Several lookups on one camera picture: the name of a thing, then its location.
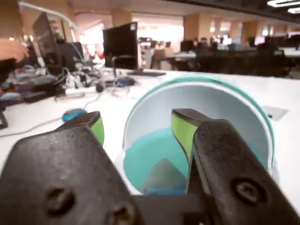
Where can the person's bare hand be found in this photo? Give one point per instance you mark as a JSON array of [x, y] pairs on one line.
[[11, 50]]

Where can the black computer monitor with stand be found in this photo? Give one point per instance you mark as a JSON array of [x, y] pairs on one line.
[[120, 44]]

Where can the teal dome-lid desktop bin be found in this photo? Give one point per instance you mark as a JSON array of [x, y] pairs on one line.
[[199, 98]]

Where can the blue and black gadget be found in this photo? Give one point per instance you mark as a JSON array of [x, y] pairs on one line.
[[125, 82]]

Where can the blue computer mouse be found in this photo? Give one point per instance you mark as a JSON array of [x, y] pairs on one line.
[[73, 114]]

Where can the black tilted computer monitor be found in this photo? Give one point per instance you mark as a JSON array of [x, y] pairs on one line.
[[47, 44]]

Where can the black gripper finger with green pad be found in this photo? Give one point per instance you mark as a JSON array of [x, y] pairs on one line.
[[234, 173], [58, 168]]

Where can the small black round device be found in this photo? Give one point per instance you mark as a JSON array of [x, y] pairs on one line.
[[100, 87]]

